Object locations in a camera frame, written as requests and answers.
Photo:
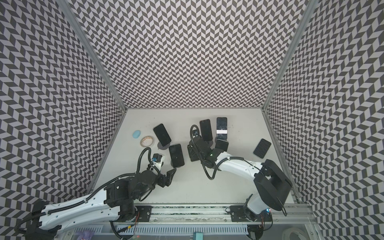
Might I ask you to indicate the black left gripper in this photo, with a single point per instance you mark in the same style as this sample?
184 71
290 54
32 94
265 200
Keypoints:
168 179

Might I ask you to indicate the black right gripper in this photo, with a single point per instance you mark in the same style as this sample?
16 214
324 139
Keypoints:
197 146

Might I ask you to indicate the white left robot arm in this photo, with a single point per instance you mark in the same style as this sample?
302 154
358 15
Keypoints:
113 201

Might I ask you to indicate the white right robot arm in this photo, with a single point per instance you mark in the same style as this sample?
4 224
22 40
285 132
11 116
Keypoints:
272 184

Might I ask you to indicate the purple phone on stand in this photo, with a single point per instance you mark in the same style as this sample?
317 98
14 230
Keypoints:
206 130

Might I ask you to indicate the phone back right on stand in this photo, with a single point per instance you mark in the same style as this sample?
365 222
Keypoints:
222 128

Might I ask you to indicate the purple round stand back left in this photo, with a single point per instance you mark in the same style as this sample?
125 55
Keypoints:
161 147

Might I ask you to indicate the clear packing tape roll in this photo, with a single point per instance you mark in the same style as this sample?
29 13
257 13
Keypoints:
147 141

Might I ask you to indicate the light blue earbuds case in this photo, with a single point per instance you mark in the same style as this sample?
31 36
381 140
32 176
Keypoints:
136 134

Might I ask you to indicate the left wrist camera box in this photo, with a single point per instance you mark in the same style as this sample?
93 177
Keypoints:
157 162

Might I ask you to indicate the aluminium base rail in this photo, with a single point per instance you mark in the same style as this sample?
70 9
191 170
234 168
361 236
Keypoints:
217 219

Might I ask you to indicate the aluminium corner post right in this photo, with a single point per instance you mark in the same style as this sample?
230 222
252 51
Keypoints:
308 12

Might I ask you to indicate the aluminium corner post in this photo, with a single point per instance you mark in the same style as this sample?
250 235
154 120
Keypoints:
66 9
308 12

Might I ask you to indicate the aluminium corner post left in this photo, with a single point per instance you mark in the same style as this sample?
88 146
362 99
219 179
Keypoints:
66 9

